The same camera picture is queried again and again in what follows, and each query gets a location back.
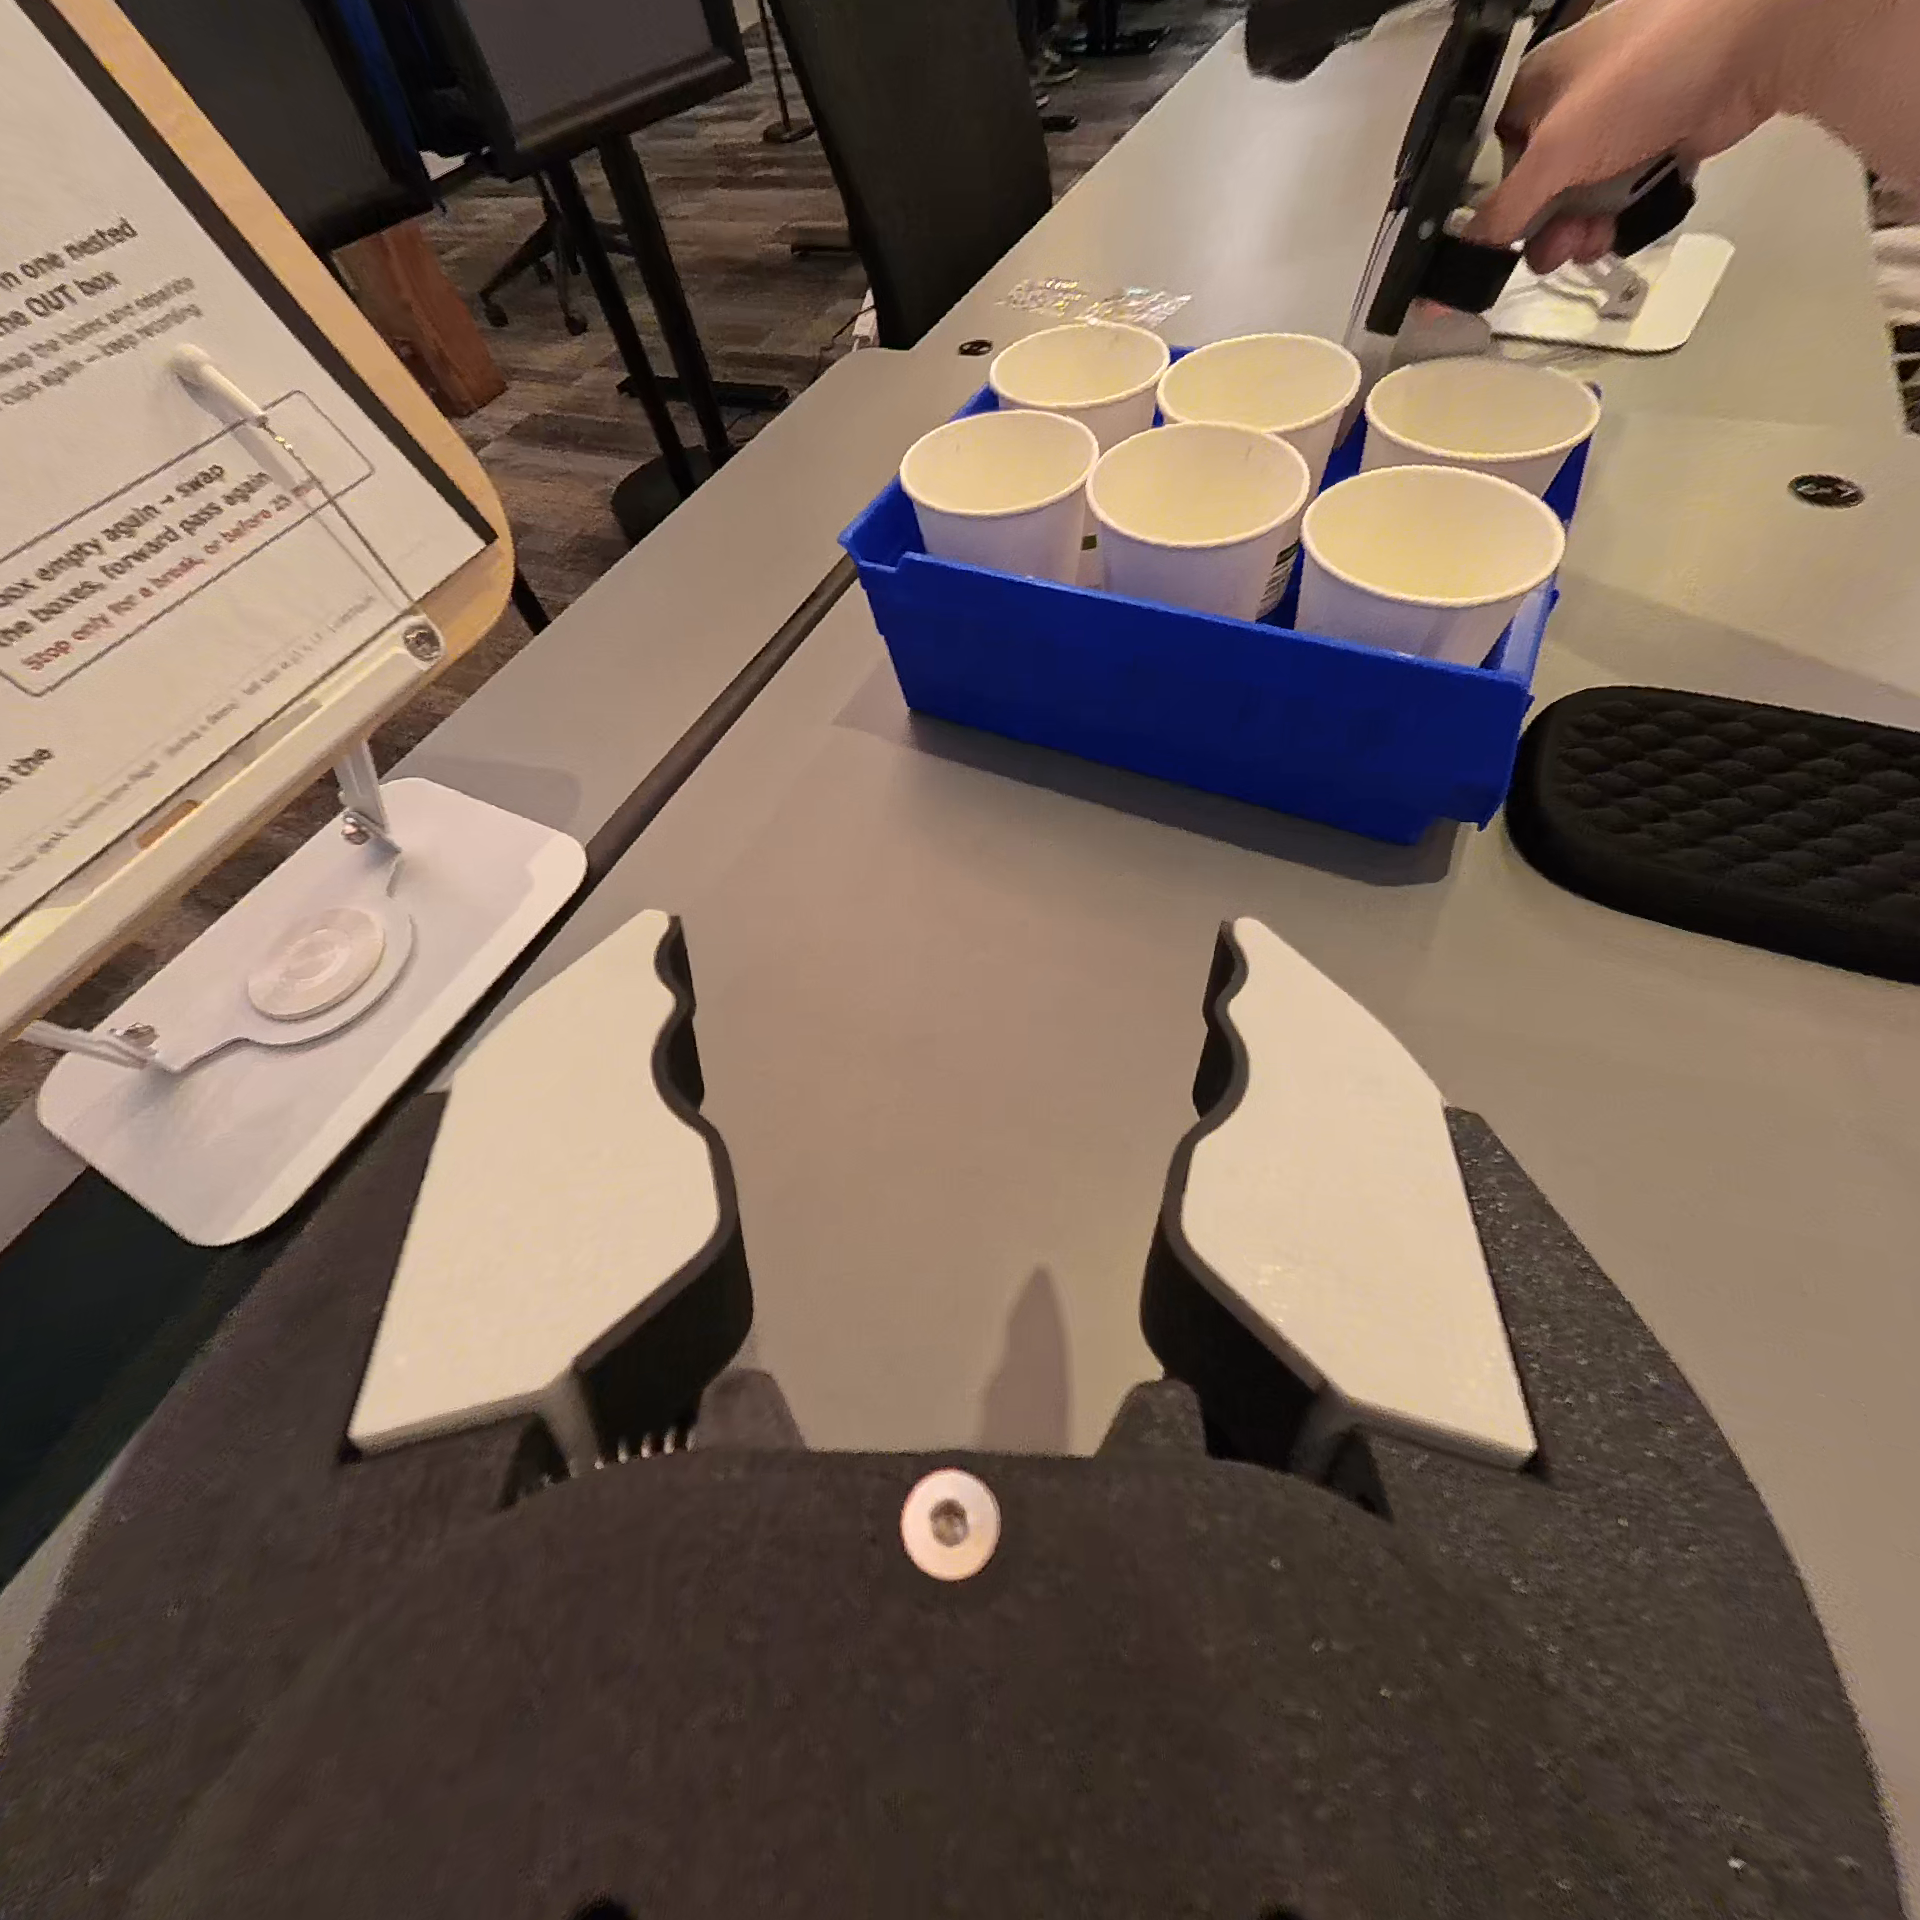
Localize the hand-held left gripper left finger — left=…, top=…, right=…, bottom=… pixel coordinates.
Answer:
left=348, top=912, right=757, bottom=1477

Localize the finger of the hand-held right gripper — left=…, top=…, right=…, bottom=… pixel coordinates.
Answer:
left=1357, top=84, right=1470, bottom=355

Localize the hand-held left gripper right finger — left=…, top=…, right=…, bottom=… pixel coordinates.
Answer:
left=1142, top=917, right=1543, bottom=1477

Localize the blue plastic bin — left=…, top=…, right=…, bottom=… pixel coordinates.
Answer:
left=840, top=337, right=1600, bottom=847

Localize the person's right hand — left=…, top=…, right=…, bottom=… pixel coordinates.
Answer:
left=1480, top=0, right=1920, bottom=273

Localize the black office chair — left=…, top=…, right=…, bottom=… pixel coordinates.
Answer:
left=765, top=0, right=1057, bottom=348

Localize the black textured pad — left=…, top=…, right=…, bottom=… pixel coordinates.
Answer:
left=1511, top=685, right=1920, bottom=986

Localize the black framed panel on stand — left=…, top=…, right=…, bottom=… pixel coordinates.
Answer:
left=452, top=0, right=785, bottom=543
left=119, top=0, right=437, bottom=257

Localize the wooden instruction board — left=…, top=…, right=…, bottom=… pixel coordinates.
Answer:
left=0, top=0, right=517, bottom=1036

